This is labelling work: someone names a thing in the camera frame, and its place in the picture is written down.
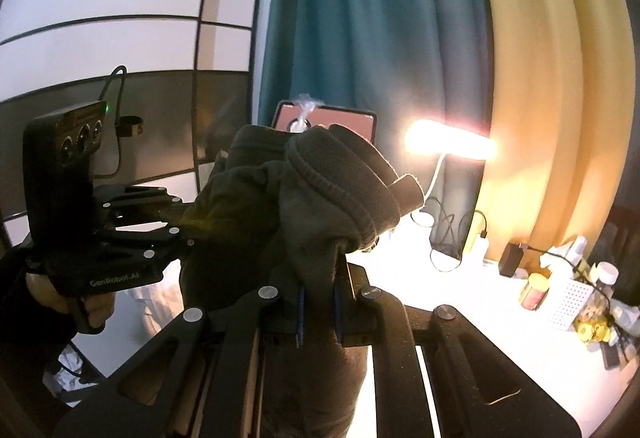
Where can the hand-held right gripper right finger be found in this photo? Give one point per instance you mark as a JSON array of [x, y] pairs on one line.
[[340, 318]]

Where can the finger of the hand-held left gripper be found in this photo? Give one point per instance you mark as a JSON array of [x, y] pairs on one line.
[[150, 205], [160, 240]]

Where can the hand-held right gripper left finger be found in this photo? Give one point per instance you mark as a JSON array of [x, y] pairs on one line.
[[301, 318]]

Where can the grey ribbed-cuff garment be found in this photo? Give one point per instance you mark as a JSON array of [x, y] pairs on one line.
[[325, 198]]

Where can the person's left forearm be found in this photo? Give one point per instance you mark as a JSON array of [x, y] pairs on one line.
[[25, 333]]

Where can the person's left hand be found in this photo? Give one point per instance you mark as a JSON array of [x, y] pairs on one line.
[[45, 293]]

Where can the white textured tablecloth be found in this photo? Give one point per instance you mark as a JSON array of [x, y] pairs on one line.
[[475, 318]]

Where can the white charger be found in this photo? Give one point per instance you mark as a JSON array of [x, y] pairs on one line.
[[481, 248]]

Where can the clear plastic wrapper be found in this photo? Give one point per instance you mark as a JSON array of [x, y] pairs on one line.
[[302, 110]]

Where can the black power adapter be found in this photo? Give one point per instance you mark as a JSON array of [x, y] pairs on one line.
[[511, 260]]

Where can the tablet with stand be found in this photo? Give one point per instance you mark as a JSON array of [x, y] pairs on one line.
[[345, 123]]

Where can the red can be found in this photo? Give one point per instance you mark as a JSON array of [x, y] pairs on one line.
[[534, 293]]

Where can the white desk lamp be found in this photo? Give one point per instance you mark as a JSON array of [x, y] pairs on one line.
[[450, 140]]

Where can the white perforated basket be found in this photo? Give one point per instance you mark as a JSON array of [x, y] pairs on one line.
[[570, 305]]

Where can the yellow snack bag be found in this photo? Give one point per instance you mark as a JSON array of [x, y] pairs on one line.
[[592, 330]]

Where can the glass jar with white lid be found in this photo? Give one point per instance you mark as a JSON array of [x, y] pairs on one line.
[[607, 280]]

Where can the teal curtain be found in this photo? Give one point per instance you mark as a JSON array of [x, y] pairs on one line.
[[375, 18]]

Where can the yellow curtain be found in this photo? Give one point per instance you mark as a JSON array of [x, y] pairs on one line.
[[550, 68]]

